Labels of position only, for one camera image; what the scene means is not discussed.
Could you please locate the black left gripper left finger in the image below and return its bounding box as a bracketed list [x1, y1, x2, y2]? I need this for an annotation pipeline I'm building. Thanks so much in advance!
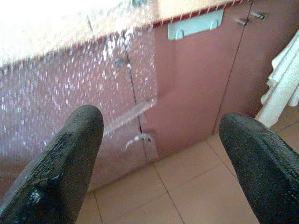
[0, 104, 105, 224]

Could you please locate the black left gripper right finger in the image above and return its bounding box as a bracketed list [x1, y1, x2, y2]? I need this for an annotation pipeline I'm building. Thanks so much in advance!
[218, 112, 299, 224]

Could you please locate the clear bubble wrap sheet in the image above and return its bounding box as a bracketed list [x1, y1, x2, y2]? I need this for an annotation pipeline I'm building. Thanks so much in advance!
[0, 0, 161, 194]

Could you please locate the white cloth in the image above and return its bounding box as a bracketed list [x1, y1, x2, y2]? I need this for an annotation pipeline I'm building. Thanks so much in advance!
[254, 30, 299, 128]

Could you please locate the maroon cabinet door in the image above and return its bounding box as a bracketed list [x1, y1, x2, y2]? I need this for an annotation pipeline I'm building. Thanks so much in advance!
[127, 4, 252, 164]
[212, 0, 299, 135]

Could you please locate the grey metal bracket plate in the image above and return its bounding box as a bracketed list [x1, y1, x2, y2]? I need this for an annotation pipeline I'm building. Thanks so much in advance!
[167, 8, 225, 41]

